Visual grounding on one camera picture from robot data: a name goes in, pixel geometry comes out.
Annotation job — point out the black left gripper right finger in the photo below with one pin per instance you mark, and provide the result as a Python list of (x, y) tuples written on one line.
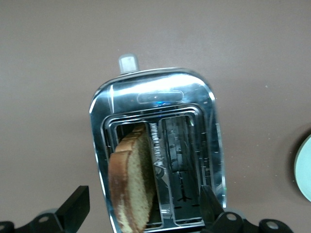
[(213, 211)]

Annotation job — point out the beige chrome toaster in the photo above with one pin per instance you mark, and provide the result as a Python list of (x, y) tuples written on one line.
[(206, 116)]

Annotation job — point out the brown bread slice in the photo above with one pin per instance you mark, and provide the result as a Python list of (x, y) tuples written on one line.
[(131, 182)]

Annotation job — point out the pale green plate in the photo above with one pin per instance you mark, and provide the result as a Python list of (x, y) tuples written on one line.
[(305, 170)]

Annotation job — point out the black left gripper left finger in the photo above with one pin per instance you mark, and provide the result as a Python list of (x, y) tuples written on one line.
[(70, 211)]

